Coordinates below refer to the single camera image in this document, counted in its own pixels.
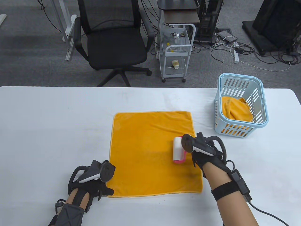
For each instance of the black office chair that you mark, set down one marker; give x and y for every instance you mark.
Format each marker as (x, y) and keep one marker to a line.
(115, 47)

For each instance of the person's left hand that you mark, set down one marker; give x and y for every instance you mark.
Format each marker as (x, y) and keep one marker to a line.
(103, 188)

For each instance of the black and white hand controller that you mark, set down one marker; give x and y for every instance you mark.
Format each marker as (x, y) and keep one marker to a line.
(105, 173)
(187, 142)

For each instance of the person's left forearm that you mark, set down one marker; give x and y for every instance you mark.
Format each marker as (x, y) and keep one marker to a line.
(73, 197)

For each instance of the person's right forearm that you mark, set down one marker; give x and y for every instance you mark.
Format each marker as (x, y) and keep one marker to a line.
(225, 207)

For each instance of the black tray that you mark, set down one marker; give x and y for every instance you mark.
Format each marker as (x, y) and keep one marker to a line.
(176, 3)

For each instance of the brown shelf board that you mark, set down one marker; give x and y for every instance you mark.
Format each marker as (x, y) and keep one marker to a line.
(181, 16)

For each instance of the pink lint roller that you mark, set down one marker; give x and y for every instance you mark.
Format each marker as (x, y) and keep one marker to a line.
(177, 148)

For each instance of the black computer tower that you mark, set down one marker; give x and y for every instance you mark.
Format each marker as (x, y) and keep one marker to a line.
(209, 23)

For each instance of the white rolling cart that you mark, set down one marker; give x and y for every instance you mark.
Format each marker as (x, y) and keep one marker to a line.
(177, 53)

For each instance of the person's right hand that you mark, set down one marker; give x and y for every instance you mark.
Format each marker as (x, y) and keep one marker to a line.
(204, 160)

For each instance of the light blue plastic basket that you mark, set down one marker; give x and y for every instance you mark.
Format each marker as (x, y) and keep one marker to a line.
(220, 87)

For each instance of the black display stand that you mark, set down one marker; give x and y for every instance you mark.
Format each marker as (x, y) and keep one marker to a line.
(275, 21)

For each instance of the paper cup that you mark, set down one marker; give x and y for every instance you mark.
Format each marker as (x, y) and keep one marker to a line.
(175, 64)

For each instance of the white desk foot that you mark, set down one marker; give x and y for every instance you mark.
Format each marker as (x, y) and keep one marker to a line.
(2, 18)

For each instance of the white desk leg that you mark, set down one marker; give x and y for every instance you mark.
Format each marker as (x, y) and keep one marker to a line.
(70, 30)

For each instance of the white power strip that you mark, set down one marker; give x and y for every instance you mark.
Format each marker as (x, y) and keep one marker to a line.
(236, 56)

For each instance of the black power plug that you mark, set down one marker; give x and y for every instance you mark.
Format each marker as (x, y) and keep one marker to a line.
(239, 50)

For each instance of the grey power adapter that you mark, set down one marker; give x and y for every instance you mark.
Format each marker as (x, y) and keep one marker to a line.
(223, 34)

